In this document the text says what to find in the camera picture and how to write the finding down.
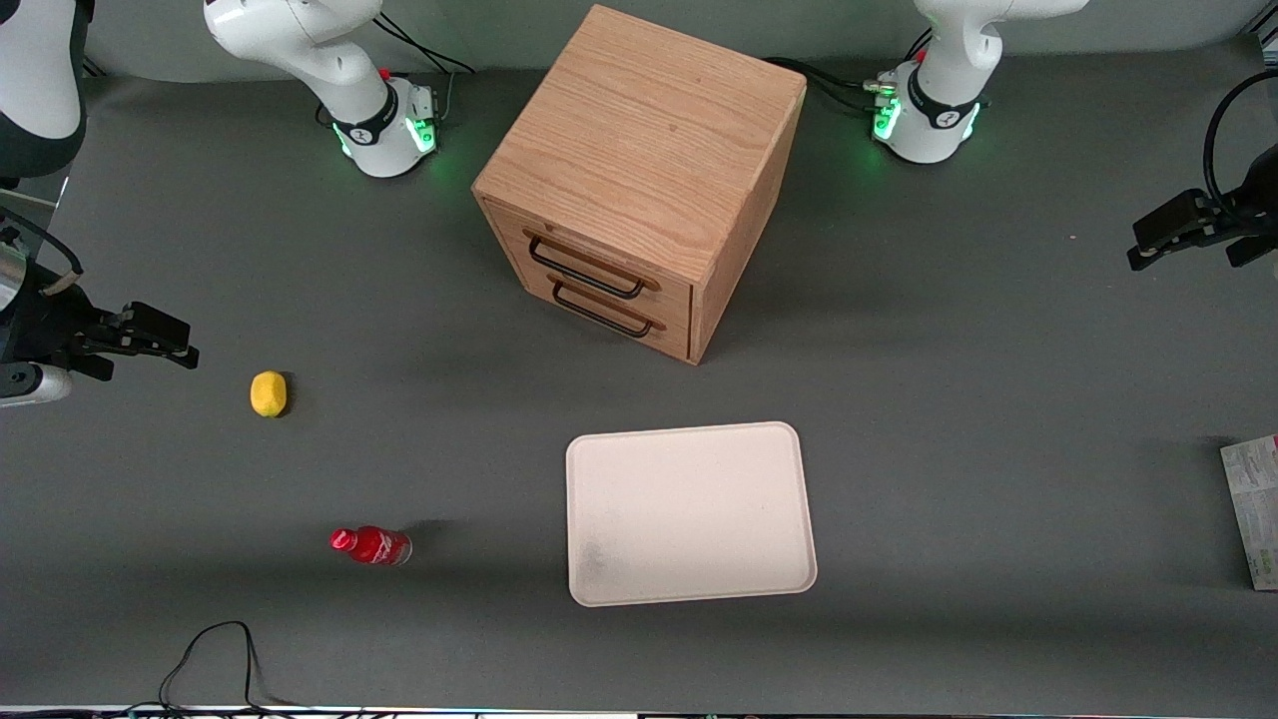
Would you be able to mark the red soda bottle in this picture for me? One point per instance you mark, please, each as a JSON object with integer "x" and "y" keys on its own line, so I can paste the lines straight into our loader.
{"x": 374, "y": 545}

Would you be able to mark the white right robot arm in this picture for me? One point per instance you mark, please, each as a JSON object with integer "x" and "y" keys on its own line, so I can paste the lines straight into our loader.
{"x": 329, "y": 60}

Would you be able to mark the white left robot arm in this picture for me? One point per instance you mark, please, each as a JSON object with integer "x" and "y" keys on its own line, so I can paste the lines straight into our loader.
{"x": 949, "y": 60}

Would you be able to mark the yellow lemon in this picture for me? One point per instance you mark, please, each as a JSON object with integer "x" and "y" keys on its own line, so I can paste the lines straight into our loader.
{"x": 268, "y": 393}

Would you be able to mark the red tartan cookie box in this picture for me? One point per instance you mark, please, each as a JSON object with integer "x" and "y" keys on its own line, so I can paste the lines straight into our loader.
{"x": 1254, "y": 509}

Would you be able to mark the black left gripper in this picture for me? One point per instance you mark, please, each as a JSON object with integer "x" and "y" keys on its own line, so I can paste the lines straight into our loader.
{"x": 1241, "y": 218}

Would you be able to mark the beige plastic tray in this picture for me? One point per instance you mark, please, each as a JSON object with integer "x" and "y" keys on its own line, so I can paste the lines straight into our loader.
{"x": 689, "y": 514}

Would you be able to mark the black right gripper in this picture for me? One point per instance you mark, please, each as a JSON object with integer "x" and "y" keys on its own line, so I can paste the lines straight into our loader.
{"x": 40, "y": 325}

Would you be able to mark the wooden drawer front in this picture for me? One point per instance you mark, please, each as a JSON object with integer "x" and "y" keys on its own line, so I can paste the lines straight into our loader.
{"x": 639, "y": 335}
{"x": 599, "y": 255}

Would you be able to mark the wooden drawer cabinet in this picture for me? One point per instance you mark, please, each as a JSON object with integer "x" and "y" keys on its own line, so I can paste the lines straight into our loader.
{"x": 639, "y": 140}

